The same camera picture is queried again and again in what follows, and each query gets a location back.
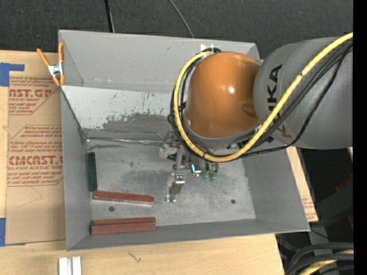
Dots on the brown cardboard board red print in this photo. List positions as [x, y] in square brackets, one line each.
[31, 205]

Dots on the red-brown flat block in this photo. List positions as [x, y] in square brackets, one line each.
[123, 220]
[123, 197]
[123, 229]

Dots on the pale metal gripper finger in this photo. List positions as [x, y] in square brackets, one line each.
[173, 190]

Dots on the dark green flat block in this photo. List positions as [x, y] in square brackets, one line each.
[92, 170]

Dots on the grey metal bin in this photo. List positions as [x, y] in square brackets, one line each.
[137, 64]

